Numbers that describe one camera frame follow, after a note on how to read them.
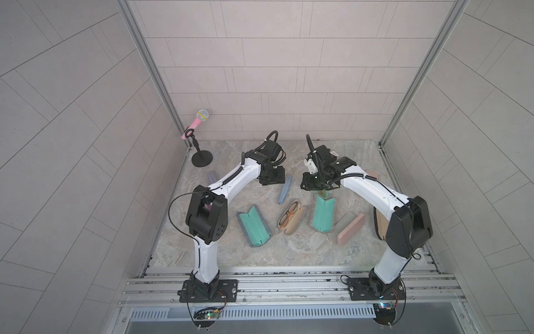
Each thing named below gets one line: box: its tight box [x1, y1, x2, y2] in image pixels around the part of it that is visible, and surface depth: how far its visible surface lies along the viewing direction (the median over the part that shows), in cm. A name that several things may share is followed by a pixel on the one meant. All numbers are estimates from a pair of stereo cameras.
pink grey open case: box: [327, 211, 366, 246], surface depth 82 cm
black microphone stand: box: [184, 128, 213, 167], surface depth 111 cm
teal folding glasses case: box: [312, 195, 336, 233], surface depth 91 cm
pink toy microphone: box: [180, 109, 210, 140], surface depth 95 cm
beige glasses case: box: [277, 199, 308, 236], surface depth 88 cm
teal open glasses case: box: [236, 204, 272, 248], surface depth 86 cm
